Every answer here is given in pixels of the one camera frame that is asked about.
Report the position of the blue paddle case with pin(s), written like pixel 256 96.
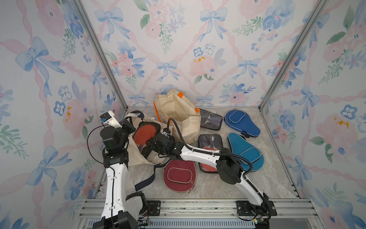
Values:
pixel 240 121

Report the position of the teal paddle case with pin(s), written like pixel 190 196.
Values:
pixel 241 147

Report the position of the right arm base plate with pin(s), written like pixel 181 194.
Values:
pixel 246 209

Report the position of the aluminium corner post left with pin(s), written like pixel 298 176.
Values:
pixel 80 10

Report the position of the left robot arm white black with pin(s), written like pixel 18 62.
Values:
pixel 120 211

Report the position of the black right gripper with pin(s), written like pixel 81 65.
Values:
pixel 149 144

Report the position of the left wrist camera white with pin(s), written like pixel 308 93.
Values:
pixel 108 119

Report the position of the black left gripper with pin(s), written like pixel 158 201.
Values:
pixel 127 126

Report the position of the canvas bag orange handles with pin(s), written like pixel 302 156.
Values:
pixel 176 105

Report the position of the clear case red paddle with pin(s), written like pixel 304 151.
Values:
pixel 210 142
pixel 144 132

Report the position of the canvas bag navy handles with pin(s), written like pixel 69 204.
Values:
pixel 147 156

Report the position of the aluminium corner post right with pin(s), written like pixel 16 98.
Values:
pixel 304 33

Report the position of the red pouch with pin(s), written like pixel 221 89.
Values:
pixel 180 176

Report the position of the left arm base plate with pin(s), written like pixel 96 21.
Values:
pixel 153 208

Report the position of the black paddle case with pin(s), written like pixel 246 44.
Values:
pixel 210 120

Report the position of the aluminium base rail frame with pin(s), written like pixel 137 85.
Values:
pixel 222 213

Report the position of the aluminium corner post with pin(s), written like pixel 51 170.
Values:
pixel 304 33
pixel 80 10

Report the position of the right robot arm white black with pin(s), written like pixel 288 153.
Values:
pixel 232 168

